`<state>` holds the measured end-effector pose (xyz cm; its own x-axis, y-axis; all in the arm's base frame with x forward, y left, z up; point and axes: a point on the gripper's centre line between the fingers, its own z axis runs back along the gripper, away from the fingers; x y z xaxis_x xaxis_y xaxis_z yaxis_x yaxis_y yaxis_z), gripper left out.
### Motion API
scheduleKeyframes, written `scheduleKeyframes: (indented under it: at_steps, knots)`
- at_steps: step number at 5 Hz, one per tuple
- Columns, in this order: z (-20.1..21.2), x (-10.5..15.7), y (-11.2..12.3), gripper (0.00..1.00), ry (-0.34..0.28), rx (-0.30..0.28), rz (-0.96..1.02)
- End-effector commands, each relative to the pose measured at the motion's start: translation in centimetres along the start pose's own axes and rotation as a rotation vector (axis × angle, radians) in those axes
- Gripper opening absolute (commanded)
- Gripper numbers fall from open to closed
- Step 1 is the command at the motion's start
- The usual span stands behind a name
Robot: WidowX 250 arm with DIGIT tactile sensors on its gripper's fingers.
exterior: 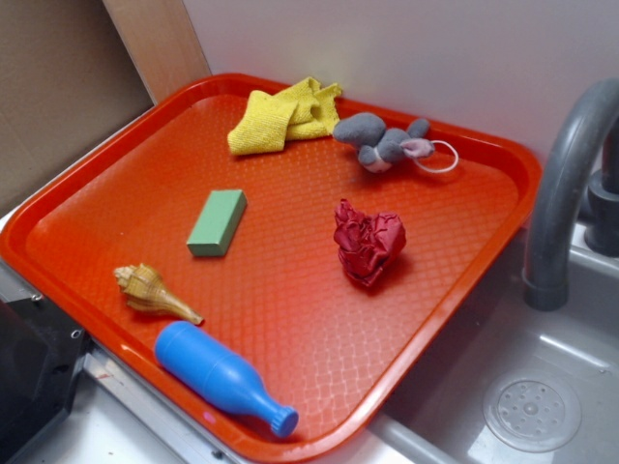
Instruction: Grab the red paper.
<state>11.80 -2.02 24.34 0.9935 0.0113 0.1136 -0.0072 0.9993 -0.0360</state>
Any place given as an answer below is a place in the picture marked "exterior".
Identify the crumpled red paper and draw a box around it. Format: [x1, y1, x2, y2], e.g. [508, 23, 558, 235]
[334, 199, 406, 288]

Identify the green rectangular block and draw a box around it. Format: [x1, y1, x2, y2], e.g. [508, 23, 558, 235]
[187, 189, 248, 257]

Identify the tan conch seashell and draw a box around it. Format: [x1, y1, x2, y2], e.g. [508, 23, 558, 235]
[113, 263, 204, 326]

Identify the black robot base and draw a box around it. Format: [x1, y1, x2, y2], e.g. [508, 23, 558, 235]
[1, 296, 90, 463]

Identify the orange plastic tray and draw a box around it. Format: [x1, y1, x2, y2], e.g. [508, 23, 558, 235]
[1, 74, 541, 463]

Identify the grey toy sink basin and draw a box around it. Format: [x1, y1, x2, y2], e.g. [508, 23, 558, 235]
[370, 238, 618, 463]

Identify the blue plastic bottle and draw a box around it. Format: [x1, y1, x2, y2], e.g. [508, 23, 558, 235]
[155, 321, 299, 438]

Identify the grey plush mouse toy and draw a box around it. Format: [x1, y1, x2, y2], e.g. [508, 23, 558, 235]
[332, 112, 459, 174]

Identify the light wooden board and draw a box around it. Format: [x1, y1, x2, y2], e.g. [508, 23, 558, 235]
[103, 0, 211, 103]

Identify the brown cardboard panel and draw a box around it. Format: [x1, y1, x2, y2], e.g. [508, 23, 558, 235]
[1, 1, 152, 214]

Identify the dark grey faucet handle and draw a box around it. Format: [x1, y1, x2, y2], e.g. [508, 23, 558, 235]
[584, 122, 618, 257]

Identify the grey faucet spout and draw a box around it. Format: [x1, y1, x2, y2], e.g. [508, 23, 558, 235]
[522, 77, 618, 311]

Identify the yellow cloth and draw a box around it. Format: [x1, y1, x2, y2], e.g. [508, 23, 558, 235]
[227, 77, 342, 156]

